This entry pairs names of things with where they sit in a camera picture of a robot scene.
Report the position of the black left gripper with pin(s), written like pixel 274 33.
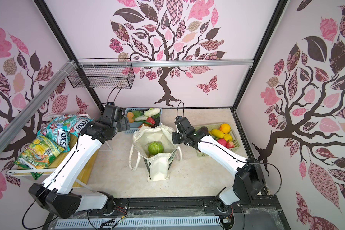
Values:
pixel 124 124

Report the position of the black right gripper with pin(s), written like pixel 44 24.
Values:
pixel 176 141

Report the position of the orange-brown wrinkled potato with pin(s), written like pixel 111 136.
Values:
pixel 130 117

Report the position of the green cabbage head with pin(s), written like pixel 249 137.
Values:
pixel 155 148

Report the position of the cream canvas grocery bag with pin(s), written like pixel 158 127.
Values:
pixel 158 165

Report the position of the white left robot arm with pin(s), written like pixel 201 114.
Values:
pixel 55 193

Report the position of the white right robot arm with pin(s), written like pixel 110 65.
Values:
pixel 247 173

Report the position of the Fox's candy bag upper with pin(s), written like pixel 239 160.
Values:
pixel 70 123

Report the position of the fox's candy bag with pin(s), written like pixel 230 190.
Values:
pixel 58 135
pixel 70 123

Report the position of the Fox's candy bag lower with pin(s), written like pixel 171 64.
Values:
pixel 58 135

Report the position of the green yellow snack bag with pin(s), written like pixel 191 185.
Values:
pixel 39 154

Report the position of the light green perforated basket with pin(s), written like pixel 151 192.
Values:
pixel 216 126

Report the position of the red bell pepper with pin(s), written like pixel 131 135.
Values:
pixel 151 120

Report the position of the pink dragon fruit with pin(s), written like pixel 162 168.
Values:
pixel 223 142

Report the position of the pale green napa cabbage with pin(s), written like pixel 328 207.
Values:
pixel 152 112

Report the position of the orange fruit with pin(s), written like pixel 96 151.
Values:
pixel 225 128

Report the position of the yellow lemon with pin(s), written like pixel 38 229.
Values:
pixel 228 137

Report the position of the red apple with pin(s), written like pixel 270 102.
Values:
pixel 230 145

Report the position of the wooden side shelf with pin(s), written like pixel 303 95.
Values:
pixel 66 145

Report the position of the black wire wall basket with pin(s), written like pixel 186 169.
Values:
pixel 102 73

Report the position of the white slotted cable duct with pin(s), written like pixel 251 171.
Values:
pixel 136 223

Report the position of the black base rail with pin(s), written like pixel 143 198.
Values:
pixel 199 204

